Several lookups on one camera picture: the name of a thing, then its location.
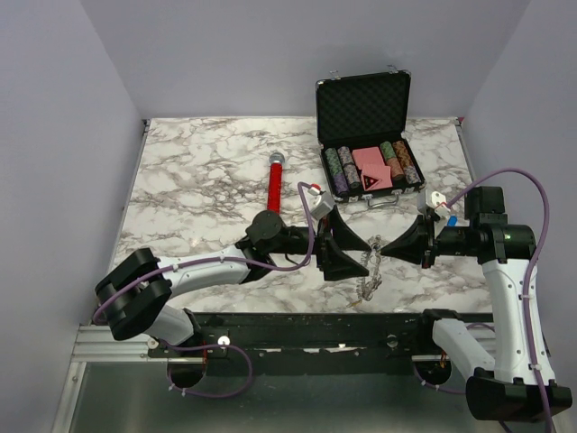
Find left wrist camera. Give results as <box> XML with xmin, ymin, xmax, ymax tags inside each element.
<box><xmin>308</xmin><ymin>187</ymin><xmax>335</xmax><ymax>221</ymax></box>

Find brown poker chip stack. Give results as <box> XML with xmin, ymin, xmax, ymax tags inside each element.
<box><xmin>392</xmin><ymin>140</ymin><xmax>413</xmax><ymax>171</ymax></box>

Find black poker chip case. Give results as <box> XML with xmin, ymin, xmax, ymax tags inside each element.
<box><xmin>316</xmin><ymin>69</ymin><xmax>426</xmax><ymax>204</ymax></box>

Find red glitter microphone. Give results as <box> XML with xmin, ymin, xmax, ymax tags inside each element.
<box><xmin>267</xmin><ymin>152</ymin><xmax>285</xmax><ymax>214</ymax></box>

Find pink card with black triangle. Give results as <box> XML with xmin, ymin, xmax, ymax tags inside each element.
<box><xmin>361</xmin><ymin>164</ymin><xmax>393</xmax><ymax>191</ymax></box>

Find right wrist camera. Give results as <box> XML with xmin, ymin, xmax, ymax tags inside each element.
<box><xmin>417</xmin><ymin>189</ymin><xmax>450</xmax><ymax>222</ymax></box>

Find black front mounting rail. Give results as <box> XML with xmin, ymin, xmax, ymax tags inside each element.
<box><xmin>148</xmin><ymin>310</ymin><xmax>497</xmax><ymax>378</ymax></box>

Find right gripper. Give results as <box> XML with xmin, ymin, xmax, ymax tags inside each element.
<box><xmin>381</xmin><ymin>212</ymin><xmax>477</xmax><ymax>268</ymax></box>

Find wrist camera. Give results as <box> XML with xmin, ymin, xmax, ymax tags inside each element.
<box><xmin>417</xmin><ymin>189</ymin><xmax>450</xmax><ymax>222</ymax></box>
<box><xmin>308</xmin><ymin>187</ymin><xmax>335</xmax><ymax>221</ymax></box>

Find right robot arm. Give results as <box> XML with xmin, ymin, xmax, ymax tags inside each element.
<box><xmin>380</xmin><ymin>187</ymin><xmax>572</xmax><ymax>422</ymax></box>

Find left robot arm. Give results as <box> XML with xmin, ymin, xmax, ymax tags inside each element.
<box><xmin>95</xmin><ymin>209</ymin><xmax>371</xmax><ymax>356</ymax></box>

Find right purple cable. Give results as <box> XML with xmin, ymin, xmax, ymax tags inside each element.
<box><xmin>412</xmin><ymin>167</ymin><xmax>558</xmax><ymax>433</ymax></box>

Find round metal keyring disc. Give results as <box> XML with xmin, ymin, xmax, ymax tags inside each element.
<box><xmin>356</xmin><ymin>235</ymin><xmax>384</xmax><ymax>303</ymax></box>

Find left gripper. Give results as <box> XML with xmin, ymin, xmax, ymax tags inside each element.
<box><xmin>267</xmin><ymin>205</ymin><xmax>370</xmax><ymax>281</ymax></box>

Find pink playing card deck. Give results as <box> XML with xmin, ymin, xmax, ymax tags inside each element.
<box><xmin>352</xmin><ymin>146</ymin><xmax>385</xmax><ymax>170</ymax></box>

